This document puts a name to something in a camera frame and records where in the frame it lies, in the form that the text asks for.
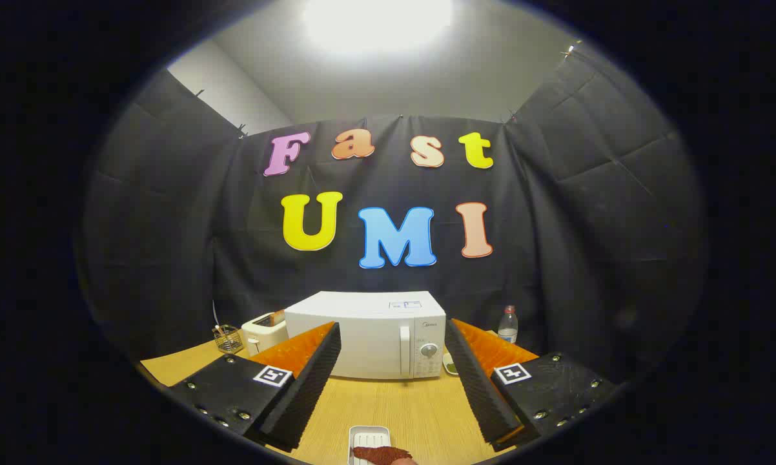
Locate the white toaster oven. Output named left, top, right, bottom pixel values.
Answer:
left=284, top=291, right=447, bottom=380

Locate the clear plastic bottle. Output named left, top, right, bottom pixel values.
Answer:
left=498, top=305, right=519, bottom=344

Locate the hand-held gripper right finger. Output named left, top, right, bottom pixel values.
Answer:
left=444, top=318, right=618, bottom=453

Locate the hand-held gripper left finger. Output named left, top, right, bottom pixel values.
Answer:
left=168, top=322, right=342, bottom=453

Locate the wire mesh basket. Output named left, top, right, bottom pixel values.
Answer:
left=212, top=323, right=244, bottom=354

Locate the white pop-up toaster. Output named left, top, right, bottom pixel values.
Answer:
left=241, top=311, right=289, bottom=357

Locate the black backdrop cloth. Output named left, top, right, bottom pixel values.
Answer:
left=81, top=42, right=708, bottom=382

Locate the white rectangular tray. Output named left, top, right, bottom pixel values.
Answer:
left=348, top=425, right=392, bottom=465

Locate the reddish brown meat slice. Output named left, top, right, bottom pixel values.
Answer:
left=352, top=446, right=414, bottom=465

